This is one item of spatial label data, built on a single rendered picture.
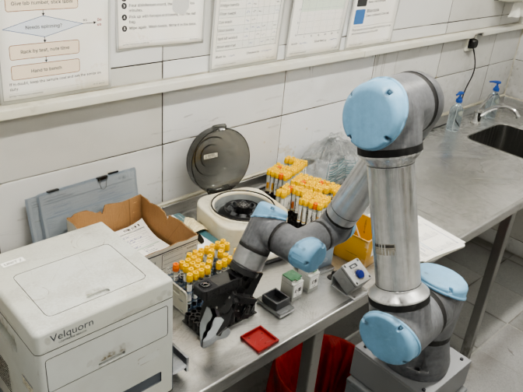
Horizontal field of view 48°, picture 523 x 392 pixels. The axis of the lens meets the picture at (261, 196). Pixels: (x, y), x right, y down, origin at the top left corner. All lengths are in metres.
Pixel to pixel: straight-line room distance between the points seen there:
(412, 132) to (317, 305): 0.72
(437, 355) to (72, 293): 0.75
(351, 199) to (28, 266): 0.67
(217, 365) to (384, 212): 0.57
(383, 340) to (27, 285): 0.67
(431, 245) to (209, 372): 0.89
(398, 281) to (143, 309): 0.48
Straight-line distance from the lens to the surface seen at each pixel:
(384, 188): 1.05
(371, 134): 1.01
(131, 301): 1.12
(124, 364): 1.20
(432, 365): 1.33
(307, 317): 1.56
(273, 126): 2.14
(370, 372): 1.38
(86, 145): 1.70
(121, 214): 1.76
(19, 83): 1.56
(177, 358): 1.36
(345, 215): 1.30
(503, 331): 3.24
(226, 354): 1.43
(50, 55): 1.57
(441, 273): 1.28
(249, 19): 1.91
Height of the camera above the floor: 1.84
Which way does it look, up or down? 27 degrees down
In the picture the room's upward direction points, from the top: 5 degrees clockwise
